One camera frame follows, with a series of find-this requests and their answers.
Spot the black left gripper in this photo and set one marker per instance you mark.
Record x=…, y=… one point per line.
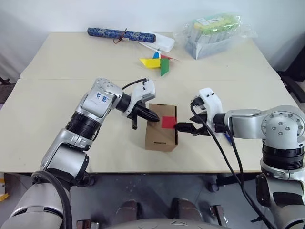
x=137, y=112

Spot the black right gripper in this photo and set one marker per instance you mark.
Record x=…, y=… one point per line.
x=205, y=126

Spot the brown cardboard box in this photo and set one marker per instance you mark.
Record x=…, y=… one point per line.
x=159, y=138

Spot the blue pen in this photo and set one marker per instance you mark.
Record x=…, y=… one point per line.
x=228, y=139

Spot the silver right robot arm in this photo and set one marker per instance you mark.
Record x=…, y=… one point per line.
x=281, y=124

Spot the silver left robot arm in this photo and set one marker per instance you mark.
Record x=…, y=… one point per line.
x=93, y=112

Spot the red tape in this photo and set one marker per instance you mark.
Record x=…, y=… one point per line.
x=168, y=121

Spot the yellow floor item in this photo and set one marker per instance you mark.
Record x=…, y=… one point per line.
x=3, y=196

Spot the colourful paper pinwheel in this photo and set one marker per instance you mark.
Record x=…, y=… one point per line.
x=153, y=63

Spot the black table caster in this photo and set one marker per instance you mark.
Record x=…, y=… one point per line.
x=212, y=187
x=90, y=180

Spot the white plastic pencil case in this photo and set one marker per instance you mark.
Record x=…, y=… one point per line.
x=164, y=43

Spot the clear bag of packages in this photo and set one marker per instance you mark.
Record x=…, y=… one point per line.
x=212, y=38

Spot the dark rounded robot foot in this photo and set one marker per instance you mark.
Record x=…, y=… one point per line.
x=187, y=210
x=129, y=211

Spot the blue patterned scroll tube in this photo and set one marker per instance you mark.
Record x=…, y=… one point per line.
x=114, y=34

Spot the grey robot torso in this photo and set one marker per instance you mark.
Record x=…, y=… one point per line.
x=166, y=224

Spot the black chair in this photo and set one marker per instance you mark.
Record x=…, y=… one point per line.
x=295, y=71

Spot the black equipment piece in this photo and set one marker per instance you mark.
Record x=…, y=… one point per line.
x=4, y=80

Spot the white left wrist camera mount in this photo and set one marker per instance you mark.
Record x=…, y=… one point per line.
x=144, y=91

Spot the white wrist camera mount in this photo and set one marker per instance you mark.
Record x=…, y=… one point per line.
x=213, y=102
x=144, y=91

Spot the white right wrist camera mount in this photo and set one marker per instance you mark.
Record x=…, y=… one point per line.
x=213, y=102

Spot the black table frame bar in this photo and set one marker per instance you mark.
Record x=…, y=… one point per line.
x=236, y=179

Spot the metal floor bracket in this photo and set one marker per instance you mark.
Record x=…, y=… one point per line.
x=218, y=212

